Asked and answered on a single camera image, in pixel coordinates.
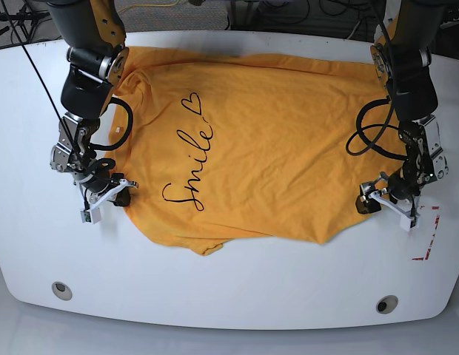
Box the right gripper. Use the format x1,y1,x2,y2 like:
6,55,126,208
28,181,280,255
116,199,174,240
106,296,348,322
76,173,138,209

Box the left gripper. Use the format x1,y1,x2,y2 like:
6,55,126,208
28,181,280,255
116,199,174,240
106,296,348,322
355,172,424,218

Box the orange T-shirt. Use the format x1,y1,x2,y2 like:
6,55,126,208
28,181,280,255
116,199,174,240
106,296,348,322
110,47,401,256

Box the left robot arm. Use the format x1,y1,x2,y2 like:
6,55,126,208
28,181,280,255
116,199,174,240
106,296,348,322
353,1,449,231

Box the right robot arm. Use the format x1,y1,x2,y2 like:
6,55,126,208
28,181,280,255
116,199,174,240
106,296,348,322
47,0,138,223

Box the red tape rectangle marking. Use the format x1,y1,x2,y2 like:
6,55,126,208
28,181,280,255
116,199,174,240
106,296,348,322
408,206,440,261

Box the right grey table grommet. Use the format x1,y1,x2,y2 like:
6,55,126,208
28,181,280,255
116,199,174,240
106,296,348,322
375,295,399,314

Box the grey table grommet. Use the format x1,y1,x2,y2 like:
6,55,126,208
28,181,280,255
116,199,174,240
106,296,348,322
52,282,73,301
375,295,399,314

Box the left grey table grommet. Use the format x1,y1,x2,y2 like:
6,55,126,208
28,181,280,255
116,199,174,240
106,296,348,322
52,282,73,301

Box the black tripod stand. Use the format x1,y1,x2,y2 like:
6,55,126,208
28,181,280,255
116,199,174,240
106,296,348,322
0,1,52,44

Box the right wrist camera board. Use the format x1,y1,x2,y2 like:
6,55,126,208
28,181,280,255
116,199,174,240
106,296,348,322
81,208,101,224

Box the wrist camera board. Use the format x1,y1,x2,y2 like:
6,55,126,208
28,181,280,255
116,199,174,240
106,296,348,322
81,208,101,224
399,215,420,231

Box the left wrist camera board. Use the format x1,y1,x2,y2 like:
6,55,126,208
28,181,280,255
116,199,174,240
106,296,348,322
399,215,420,231

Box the yellow cable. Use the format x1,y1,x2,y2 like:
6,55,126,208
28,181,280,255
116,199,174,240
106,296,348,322
118,0,182,14

